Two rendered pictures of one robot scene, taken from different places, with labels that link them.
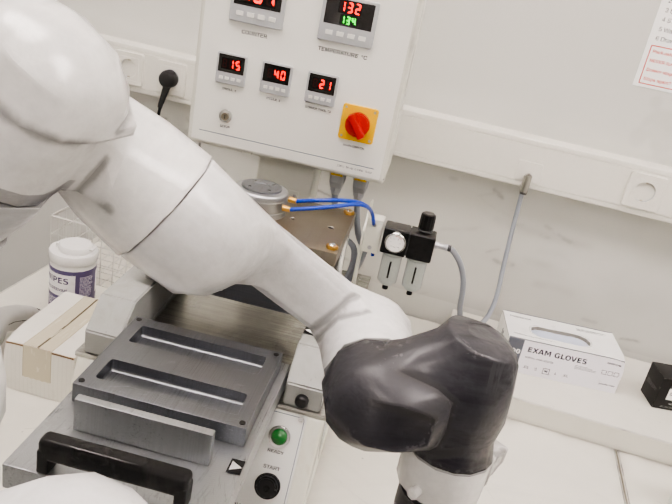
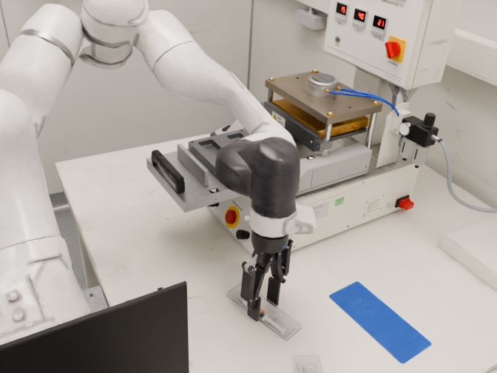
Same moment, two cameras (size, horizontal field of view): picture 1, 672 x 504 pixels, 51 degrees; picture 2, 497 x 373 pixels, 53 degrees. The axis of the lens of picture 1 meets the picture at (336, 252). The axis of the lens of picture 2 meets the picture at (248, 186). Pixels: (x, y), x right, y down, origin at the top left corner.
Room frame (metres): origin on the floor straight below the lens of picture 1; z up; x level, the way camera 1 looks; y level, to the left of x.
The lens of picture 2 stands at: (0.04, -0.73, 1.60)
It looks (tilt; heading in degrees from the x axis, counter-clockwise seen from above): 33 degrees down; 51
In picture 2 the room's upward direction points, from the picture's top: 3 degrees clockwise
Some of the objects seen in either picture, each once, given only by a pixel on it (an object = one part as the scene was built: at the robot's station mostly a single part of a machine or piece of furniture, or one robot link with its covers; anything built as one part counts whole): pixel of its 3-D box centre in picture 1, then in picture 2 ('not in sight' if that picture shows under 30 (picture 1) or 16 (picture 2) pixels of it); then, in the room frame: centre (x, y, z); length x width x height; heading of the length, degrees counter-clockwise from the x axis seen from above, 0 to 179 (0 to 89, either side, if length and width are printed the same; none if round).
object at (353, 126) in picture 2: not in sight; (321, 107); (0.96, 0.12, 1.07); 0.22 x 0.17 x 0.10; 85
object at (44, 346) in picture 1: (68, 345); not in sight; (0.99, 0.41, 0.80); 0.19 x 0.13 x 0.09; 170
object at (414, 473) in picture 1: (456, 455); (285, 217); (0.60, -0.16, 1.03); 0.13 x 0.12 x 0.05; 99
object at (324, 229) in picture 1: (274, 222); (334, 101); (0.99, 0.10, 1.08); 0.31 x 0.24 x 0.13; 85
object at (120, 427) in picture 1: (168, 405); (218, 163); (0.66, 0.15, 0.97); 0.30 x 0.22 x 0.08; 175
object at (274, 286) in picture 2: not in sight; (273, 291); (0.61, -0.14, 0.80); 0.03 x 0.01 x 0.07; 99
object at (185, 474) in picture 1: (114, 470); (167, 170); (0.52, 0.17, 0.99); 0.15 x 0.02 x 0.04; 85
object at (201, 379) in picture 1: (185, 375); (234, 155); (0.71, 0.15, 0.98); 0.20 x 0.17 x 0.03; 85
